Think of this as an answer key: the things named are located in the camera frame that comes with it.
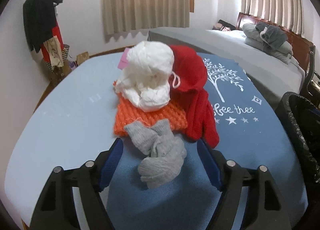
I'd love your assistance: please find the grey sock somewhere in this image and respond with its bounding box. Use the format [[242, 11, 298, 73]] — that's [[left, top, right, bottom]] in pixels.
[[124, 119, 187, 189]]

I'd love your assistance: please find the red knitted garment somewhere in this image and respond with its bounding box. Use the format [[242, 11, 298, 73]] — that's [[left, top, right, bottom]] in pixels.
[[170, 45, 220, 148]]

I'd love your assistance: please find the side window beige curtain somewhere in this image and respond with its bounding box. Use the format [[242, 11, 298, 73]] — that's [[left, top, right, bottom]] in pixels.
[[102, 0, 190, 39]]

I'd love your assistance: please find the beige tote bag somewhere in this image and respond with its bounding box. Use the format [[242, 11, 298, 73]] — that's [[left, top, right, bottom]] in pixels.
[[41, 35, 63, 68]]

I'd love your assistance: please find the bag on bedside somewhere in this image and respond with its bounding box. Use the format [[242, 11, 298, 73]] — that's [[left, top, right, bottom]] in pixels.
[[213, 20, 236, 31]]

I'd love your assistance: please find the blue tree-print tablecloth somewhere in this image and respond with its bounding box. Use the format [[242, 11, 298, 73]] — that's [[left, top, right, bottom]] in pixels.
[[106, 54, 308, 229]]

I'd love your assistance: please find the white yarn ball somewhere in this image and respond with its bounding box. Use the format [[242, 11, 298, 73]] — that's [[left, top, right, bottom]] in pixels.
[[114, 41, 174, 112]]

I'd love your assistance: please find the bed with grey sheet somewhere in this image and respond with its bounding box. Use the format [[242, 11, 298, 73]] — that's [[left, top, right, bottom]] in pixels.
[[148, 27, 305, 109]]

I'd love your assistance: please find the black trash bag bin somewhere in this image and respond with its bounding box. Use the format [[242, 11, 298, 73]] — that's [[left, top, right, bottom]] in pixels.
[[275, 92, 319, 229]]

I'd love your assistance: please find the black coat on rack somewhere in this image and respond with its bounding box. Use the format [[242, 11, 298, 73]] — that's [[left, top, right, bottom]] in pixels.
[[23, 0, 56, 52]]

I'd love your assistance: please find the brown paper bag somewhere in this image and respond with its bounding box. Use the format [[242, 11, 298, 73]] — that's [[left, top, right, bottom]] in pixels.
[[76, 52, 90, 66]]

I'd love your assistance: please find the folded grey duvet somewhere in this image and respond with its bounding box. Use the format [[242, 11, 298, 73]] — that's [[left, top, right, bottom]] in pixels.
[[242, 22, 293, 64]]

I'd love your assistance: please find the striped basket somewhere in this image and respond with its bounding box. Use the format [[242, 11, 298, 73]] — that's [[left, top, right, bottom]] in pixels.
[[62, 44, 70, 61]]

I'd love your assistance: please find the dark grey folded blanket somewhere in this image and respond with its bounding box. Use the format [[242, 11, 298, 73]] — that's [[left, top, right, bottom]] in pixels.
[[255, 22, 288, 50]]

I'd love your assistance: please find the black office chair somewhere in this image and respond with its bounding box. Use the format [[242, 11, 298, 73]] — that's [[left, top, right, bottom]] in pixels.
[[300, 46, 319, 106]]

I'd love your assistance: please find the purple item on floor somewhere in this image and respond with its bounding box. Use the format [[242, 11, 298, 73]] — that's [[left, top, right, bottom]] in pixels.
[[68, 61, 78, 70]]

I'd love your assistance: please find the orange knitted cloth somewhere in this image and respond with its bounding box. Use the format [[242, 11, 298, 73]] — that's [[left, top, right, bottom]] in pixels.
[[113, 93, 189, 137]]

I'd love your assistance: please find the wooden headboard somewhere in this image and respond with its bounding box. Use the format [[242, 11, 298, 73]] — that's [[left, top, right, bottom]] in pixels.
[[236, 12, 316, 71]]

